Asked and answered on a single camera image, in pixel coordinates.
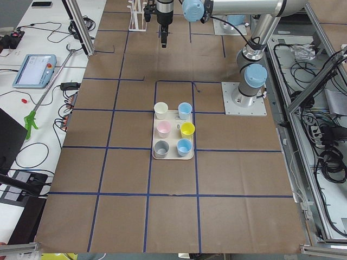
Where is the pink plastic cup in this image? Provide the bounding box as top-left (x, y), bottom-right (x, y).
top-left (157, 120), bottom-right (171, 138)

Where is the black power adapter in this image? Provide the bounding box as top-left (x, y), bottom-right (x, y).
top-left (60, 82), bottom-right (81, 91)

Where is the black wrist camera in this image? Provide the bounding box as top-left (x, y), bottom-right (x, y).
top-left (143, 4), bottom-right (156, 23)

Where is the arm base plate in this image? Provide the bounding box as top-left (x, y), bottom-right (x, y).
top-left (213, 15), bottom-right (248, 36)
top-left (221, 82), bottom-right (267, 116)

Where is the green handled reacher grabber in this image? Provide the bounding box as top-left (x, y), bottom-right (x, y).
top-left (24, 45), bottom-right (82, 140)

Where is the cream serving tray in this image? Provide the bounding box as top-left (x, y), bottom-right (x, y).
top-left (152, 110), bottom-right (194, 160)

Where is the white plastic cup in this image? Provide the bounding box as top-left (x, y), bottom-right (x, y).
top-left (154, 102), bottom-right (168, 120)

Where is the black smartphone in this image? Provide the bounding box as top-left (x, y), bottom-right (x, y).
top-left (31, 1), bottom-right (53, 8)

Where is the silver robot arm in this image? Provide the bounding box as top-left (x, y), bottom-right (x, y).
top-left (182, 0), bottom-right (306, 107)

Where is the grey plastic cup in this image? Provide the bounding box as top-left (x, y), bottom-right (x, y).
top-left (154, 140), bottom-right (170, 159)

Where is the light blue plastic cup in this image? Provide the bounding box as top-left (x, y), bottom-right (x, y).
top-left (178, 102), bottom-right (192, 120)
top-left (177, 138), bottom-right (192, 157)

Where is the white wire cup rack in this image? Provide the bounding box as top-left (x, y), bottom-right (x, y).
top-left (127, 0), bottom-right (147, 32)

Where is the aluminium frame post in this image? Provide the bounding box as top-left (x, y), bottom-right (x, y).
top-left (62, 0), bottom-right (95, 56)

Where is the yellow plastic cup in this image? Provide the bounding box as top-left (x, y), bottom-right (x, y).
top-left (180, 122), bottom-right (195, 139)

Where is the blue teach pendant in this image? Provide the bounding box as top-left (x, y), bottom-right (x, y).
top-left (12, 54), bottom-right (57, 89)

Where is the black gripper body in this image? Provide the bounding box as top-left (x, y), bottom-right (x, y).
top-left (156, 0), bottom-right (174, 25)

